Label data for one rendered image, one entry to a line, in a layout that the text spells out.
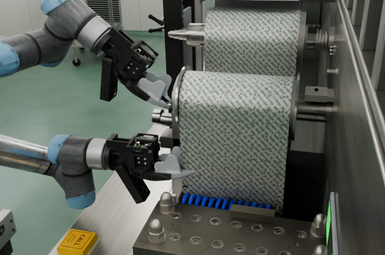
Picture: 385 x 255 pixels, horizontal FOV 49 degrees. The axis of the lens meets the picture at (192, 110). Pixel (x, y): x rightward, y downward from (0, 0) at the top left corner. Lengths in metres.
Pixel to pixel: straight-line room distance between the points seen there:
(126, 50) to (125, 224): 0.47
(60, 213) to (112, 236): 1.70
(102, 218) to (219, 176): 0.37
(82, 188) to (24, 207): 1.86
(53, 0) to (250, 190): 0.60
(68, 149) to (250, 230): 0.46
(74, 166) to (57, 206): 1.82
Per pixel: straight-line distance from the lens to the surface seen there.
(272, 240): 0.90
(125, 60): 0.94
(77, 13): 0.97
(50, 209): 2.87
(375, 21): 0.60
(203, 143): 0.94
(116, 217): 1.19
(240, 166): 0.95
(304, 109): 0.92
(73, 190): 1.10
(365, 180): 0.42
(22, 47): 0.97
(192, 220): 0.94
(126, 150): 0.97
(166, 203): 0.95
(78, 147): 1.04
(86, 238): 1.10
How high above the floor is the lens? 1.61
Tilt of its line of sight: 24 degrees down
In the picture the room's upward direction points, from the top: 1 degrees counter-clockwise
